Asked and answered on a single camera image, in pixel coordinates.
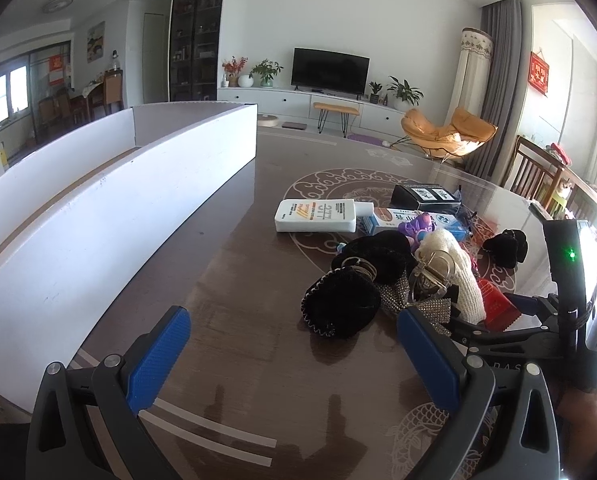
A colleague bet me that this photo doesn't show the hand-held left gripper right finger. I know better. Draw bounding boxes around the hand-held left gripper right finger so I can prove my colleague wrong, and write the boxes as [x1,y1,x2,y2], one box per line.
[397,306,562,480]

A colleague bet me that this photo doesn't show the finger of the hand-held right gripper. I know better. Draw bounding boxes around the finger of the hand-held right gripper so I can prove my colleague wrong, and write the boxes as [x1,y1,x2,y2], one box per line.
[446,317,562,360]
[507,292,564,332]

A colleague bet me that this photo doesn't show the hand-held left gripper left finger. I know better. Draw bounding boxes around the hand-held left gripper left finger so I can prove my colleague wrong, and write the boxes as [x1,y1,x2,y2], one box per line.
[26,305,192,480]

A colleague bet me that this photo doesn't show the red packet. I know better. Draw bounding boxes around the red packet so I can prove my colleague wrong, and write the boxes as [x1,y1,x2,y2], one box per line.
[476,279,520,332]

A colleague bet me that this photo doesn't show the rhinestone bow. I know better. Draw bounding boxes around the rhinestone bow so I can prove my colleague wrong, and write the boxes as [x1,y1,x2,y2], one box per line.
[379,275,455,337]

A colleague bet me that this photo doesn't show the cream knitted cloth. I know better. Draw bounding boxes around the cream knitted cloth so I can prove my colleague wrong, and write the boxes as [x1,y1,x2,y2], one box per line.
[417,228,489,326]

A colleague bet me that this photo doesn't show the clear hair claw clip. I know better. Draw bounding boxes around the clear hair claw clip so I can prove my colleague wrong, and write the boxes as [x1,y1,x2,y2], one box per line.
[407,251,460,307]

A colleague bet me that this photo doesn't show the blue and white carton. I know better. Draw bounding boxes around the blue and white carton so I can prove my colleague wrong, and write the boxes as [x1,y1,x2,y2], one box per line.
[361,207,471,242]

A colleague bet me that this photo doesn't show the black velvet scrunchie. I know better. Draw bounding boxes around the black velvet scrunchie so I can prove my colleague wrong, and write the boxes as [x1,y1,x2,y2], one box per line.
[331,234,418,281]

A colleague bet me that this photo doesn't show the purple toy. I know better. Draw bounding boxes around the purple toy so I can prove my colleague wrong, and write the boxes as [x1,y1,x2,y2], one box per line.
[397,212,435,242]

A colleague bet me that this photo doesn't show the large white cardboard box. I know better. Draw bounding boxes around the large white cardboard box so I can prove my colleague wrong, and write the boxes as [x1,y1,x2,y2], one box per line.
[0,100,258,413]

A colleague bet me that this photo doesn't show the white lotion bottle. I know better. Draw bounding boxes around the white lotion bottle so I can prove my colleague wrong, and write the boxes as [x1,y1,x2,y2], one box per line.
[274,199,375,234]

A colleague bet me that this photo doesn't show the brown patterned desktop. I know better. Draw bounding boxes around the brown patterned desktop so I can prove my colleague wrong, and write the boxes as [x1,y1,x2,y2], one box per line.
[66,127,597,480]

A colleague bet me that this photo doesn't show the person's right hand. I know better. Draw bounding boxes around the person's right hand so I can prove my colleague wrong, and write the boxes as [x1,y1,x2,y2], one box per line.
[553,385,597,466]

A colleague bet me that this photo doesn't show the small black pouch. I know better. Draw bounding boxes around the small black pouch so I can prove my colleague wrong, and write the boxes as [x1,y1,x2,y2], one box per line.
[481,228,528,267]

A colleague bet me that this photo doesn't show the black box with white labels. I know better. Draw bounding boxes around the black box with white labels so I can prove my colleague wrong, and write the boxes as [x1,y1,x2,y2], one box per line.
[391,183,463,211]

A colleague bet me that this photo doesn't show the orange lounge chair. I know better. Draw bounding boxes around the orange lounge chair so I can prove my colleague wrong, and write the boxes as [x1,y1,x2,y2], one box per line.
[401,106,498,163]

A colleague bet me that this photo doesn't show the grey curtain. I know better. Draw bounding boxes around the grey curtain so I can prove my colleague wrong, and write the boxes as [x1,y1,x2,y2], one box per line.
[466,0,534,181]

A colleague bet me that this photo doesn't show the covered standing air conditioner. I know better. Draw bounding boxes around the covered standing air conditioner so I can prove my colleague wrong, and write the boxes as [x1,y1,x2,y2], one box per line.
[449,27,494,121]

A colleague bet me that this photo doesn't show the purple floor mat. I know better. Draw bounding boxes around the purple floor mat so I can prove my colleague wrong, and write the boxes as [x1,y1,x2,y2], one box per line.
[346,132,385,147]

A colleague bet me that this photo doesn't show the large leafy potted plant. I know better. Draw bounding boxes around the large leafy potted plant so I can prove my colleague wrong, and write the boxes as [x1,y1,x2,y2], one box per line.
[386,76,424,111]

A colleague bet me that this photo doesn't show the wooden bench with metal legs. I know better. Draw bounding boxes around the wooden bench with metal legs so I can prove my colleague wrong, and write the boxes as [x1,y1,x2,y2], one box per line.
[313,102,362,137]

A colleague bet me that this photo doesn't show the white television cabinet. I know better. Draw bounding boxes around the white television cabinet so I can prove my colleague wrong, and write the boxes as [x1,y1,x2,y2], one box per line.
[217,86,419,136]

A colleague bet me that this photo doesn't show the red flowers in vase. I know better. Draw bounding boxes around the red flowers in vase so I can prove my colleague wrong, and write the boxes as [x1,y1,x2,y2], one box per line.
[222,56,249,88]

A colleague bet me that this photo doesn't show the black television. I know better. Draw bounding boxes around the black television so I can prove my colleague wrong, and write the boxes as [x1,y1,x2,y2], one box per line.
[291,47,371,96]

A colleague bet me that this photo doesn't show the red door poster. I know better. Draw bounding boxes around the red door poster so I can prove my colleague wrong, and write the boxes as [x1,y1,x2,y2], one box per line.
[48,54,72,86]

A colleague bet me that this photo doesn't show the green potted plant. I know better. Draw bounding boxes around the green potted plant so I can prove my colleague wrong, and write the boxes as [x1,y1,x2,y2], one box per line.
[250,58,284,88]

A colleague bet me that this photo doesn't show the black glass display cabinet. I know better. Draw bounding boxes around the black glass display cabinet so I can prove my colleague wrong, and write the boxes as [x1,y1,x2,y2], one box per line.
[168,0,228,103]

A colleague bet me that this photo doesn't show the thin black cord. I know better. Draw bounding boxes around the thin black cord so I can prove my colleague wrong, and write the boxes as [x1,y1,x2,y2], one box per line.
[455,186,480,223]

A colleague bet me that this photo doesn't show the red wall hanging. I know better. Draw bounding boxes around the red wall hanging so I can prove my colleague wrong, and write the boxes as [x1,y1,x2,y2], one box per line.
[529,51,550,97]

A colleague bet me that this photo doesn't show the framed wall painting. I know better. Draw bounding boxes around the framed wall painting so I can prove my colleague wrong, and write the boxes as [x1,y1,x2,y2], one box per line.
[87,21,106,64]

